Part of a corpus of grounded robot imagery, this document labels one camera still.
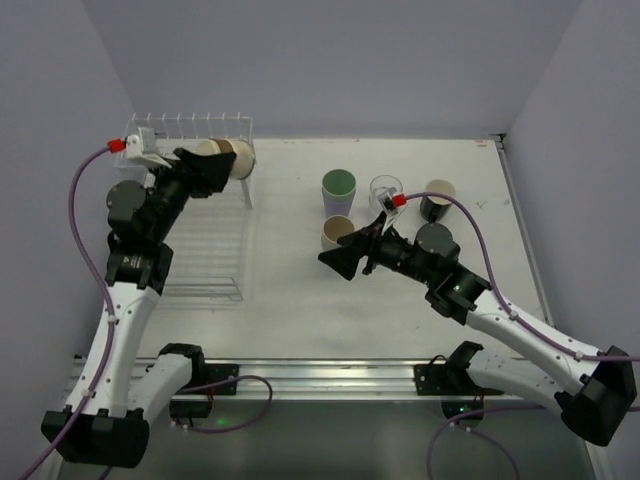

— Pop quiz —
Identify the brown and cream cup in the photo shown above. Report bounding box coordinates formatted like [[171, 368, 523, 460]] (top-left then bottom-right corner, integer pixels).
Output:
[[194, 139, 256, 180]]

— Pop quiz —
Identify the beige cup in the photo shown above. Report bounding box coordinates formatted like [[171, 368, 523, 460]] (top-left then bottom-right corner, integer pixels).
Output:
[[321, 215, 355, 251]]

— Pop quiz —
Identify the lavender cup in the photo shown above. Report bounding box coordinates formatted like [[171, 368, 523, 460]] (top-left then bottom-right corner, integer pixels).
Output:
[[322, 189, 355, 218]]

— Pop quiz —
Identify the clear faceted glass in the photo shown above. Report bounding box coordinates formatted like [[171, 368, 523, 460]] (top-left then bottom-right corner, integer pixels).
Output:
[[369, 175, 403, 215]]

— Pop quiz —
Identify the green cup shelf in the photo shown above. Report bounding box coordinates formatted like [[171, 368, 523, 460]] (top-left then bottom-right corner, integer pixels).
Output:
[[322, 169, 357, 200]]

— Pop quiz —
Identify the black mug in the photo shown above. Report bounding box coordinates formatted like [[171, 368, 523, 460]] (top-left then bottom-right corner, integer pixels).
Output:
[[420, 179, 456, 223]]

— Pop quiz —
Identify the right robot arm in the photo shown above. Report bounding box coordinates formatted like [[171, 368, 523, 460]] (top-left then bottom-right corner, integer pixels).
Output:
[[318, 221, 637, 446]]

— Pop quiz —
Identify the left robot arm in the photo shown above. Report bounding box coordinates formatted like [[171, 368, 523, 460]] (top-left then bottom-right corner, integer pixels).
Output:
[[41, 140, 256, 468]]

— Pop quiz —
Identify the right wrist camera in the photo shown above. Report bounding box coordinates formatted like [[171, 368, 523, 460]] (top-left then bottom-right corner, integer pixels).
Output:
[[376, 189, 406, 232]]

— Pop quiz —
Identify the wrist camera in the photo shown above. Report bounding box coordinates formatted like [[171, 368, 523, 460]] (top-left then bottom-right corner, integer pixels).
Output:
[[124, 127, 171, 170], [376, 189, 406, 232]]

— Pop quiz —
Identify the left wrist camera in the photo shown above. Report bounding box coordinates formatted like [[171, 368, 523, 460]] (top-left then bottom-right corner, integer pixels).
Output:
[[124, 127, 171, 170]]

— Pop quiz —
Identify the white wire dish rack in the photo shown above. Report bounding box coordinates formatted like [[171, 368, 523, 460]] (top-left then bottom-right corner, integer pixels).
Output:
[[124, 113, 253, 308]]

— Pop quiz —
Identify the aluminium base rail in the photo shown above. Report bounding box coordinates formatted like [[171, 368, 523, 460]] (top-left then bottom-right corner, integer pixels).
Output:
[[64, 355, 506, 402]]

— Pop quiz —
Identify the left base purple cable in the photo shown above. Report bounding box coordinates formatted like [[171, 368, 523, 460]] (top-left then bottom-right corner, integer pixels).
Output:
[[169, 375, 274, 434]]

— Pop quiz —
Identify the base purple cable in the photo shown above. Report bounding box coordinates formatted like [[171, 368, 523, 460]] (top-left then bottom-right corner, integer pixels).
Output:
[[427, 404, 546, 480], [169, 375, 274, 434]]

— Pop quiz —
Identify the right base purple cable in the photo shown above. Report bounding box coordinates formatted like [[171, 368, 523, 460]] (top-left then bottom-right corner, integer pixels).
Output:
[[427, 404, 546, 480]]

